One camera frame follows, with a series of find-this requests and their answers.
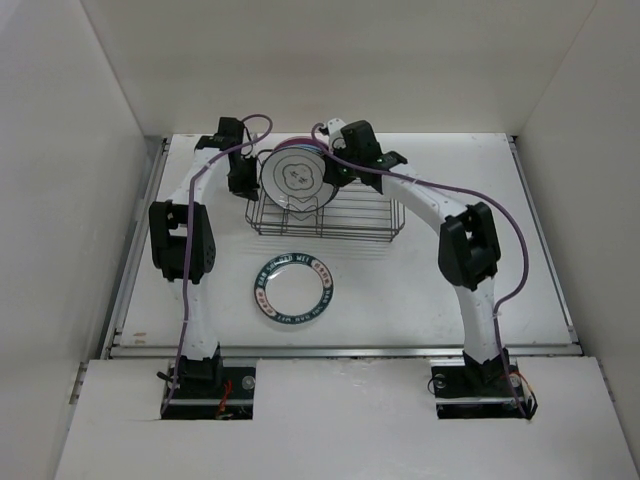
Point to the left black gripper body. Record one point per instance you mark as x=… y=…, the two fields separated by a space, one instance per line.
x=243 y=179

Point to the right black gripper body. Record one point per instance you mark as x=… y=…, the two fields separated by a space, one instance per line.
x=341 y=171

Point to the white plate flower outline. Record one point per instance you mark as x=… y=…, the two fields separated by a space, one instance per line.
x=293 y=178

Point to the grey wire dish rack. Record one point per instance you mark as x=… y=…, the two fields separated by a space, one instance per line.
x=357 y=212

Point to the green rimmed white plate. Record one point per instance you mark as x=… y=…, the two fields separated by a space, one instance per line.
x=293 y=289

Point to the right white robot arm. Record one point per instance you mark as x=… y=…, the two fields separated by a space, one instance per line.
x=468 y=245

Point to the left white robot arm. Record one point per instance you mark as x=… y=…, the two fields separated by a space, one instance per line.
x=183 y=246

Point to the blue plate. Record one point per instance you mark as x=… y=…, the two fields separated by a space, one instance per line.
x=317 y=151

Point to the pink plate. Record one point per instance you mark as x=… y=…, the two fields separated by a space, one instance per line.
x=297 y=142

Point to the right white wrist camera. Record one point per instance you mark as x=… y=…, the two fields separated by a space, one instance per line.
x=332 y=130

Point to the right aluminium side rail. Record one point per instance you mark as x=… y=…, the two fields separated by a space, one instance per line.
x=512 y=140

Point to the aluminium side rail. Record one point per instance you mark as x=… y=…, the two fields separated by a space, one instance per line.
x=512 y=140
x=157 y=150

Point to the left aluminium side rail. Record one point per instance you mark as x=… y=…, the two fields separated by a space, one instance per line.
x=157 y=150

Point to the front aluminium rail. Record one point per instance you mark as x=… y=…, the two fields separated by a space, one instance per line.
x=124 y=352

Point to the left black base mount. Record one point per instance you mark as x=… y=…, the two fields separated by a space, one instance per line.
x=210 y=389

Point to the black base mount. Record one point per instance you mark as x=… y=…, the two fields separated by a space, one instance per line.
x=210 y=389
x=460 y=394

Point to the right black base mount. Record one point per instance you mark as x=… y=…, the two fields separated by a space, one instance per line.
x=460 y=394

